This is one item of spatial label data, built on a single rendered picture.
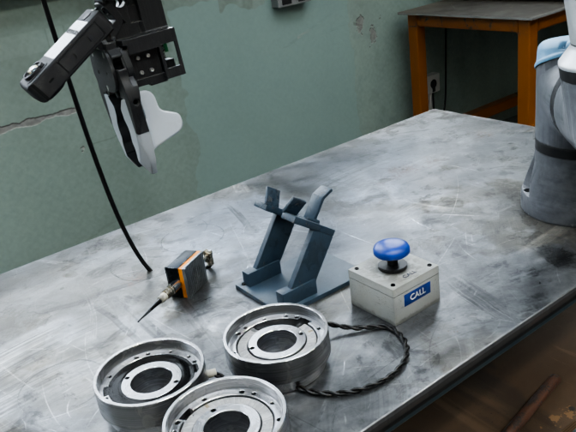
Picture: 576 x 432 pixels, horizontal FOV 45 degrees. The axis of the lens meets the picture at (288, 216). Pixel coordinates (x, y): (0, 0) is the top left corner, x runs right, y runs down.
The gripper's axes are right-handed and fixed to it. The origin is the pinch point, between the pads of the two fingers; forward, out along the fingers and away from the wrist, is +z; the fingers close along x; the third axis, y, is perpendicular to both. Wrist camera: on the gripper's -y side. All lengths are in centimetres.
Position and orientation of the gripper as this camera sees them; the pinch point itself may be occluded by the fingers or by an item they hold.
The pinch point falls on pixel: (138, 161)
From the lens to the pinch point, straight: 82.8
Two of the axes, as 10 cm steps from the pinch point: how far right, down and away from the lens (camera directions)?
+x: -5.2, -2.3, 8.2
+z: 2.0, 9.0, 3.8
